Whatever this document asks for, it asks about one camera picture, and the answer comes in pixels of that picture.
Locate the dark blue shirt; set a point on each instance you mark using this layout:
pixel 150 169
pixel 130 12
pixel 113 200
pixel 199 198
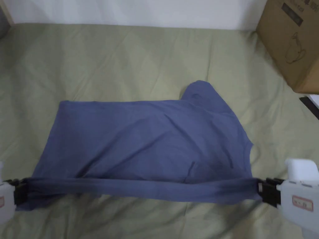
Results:
pixel 139 139

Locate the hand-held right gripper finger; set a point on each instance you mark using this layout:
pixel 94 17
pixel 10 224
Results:
pixel 263 190

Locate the brown cardboard carton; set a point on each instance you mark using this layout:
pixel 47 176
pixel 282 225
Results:
pixel 296 42

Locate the black and white device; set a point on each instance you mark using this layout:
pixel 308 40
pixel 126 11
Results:
pixel 311 102

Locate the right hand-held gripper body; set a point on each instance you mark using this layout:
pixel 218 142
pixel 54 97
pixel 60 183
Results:
pixel 299 196

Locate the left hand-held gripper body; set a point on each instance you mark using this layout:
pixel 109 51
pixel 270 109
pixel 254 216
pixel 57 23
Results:
pixel 5 196

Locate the bed with pale green sheet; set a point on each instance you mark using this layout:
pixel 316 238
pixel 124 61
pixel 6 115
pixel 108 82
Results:
pixel 104 57

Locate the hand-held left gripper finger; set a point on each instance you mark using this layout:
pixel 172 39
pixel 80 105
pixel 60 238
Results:
pixel 24 191

